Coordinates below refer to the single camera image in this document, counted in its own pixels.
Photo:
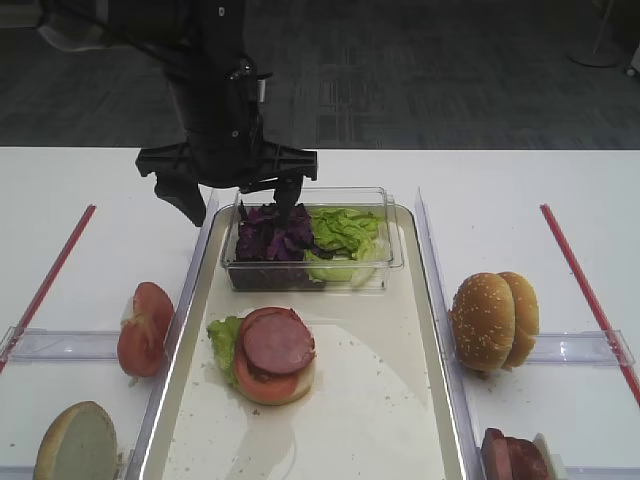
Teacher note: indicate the right red strip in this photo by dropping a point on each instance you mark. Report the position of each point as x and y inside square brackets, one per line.
[585, 280]

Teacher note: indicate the right clear cross rail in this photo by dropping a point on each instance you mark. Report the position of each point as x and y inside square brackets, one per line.
[605, 348]

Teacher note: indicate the green lettuce pile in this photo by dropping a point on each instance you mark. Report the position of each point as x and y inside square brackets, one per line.
[346, 237]

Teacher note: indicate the red strip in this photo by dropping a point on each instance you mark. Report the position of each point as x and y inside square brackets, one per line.
[55, 272]
[585, 280]

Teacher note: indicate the bottom bun half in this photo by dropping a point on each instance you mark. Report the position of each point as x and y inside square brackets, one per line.
[306, 382]

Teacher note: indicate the floor stand base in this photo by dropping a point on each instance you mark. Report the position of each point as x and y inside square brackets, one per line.
[593, 56]

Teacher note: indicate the front standing ham slice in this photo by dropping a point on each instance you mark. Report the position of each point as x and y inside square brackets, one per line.
[526, 460]

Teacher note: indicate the purple cabbage pile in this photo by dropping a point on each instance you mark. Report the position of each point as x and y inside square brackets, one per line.
[268, 251]

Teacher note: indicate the rear standing ham slice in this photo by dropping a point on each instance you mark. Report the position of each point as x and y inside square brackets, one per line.
[495, 455]

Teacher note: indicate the right clear acrylic divider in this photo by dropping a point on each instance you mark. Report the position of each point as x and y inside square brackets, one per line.
[468, 453]

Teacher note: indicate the sesame bun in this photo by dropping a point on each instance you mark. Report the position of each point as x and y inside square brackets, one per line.
[483, 321]
[526, 319]

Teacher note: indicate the standing tomato slice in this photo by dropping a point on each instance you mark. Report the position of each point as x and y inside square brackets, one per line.
[140, 346]

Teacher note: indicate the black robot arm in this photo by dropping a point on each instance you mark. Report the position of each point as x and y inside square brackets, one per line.
[147, 26]

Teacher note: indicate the clear cross rail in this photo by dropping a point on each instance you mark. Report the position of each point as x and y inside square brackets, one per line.
[42, 345]
[605, 348]

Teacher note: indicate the tomato slice on bun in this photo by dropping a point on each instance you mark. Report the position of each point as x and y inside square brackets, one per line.
[249, 385]

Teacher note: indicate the left clear acrylic divider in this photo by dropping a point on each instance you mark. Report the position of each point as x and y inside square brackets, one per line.
[147, 459]

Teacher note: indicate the left red strip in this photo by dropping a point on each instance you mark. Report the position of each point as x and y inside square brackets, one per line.
[55, 272]

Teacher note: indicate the white slice holder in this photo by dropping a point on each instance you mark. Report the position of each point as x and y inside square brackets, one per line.
[554, 463]

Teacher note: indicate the cut bun half left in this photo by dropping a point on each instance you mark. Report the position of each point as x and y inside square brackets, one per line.
[81, 443]

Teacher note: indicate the clear plastic container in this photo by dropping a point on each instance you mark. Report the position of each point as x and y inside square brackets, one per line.
[368, 199]

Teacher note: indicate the standing ham slice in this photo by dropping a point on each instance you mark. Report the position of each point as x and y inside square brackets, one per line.
[495, 455]
[526, 460]

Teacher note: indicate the rear sesame bun top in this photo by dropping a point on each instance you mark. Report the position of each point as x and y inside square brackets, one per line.
[526, 319]

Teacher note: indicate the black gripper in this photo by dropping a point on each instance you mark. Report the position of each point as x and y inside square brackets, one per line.
[215, 87]

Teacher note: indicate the metal serving tray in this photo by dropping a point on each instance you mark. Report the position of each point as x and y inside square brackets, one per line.
[377, 408]

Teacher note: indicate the left clear cross rail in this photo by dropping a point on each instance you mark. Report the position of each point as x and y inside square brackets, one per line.
[42, 345]

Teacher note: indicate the front sesame bun top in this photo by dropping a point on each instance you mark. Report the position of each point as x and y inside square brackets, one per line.
[483, 321]

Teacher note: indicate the clear acrylic divider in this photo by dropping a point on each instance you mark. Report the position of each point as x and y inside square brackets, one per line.
[147, 459]
[468, 453]

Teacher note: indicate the lettuce leaf under tomato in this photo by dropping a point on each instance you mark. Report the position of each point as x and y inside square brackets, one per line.
[223, 335]

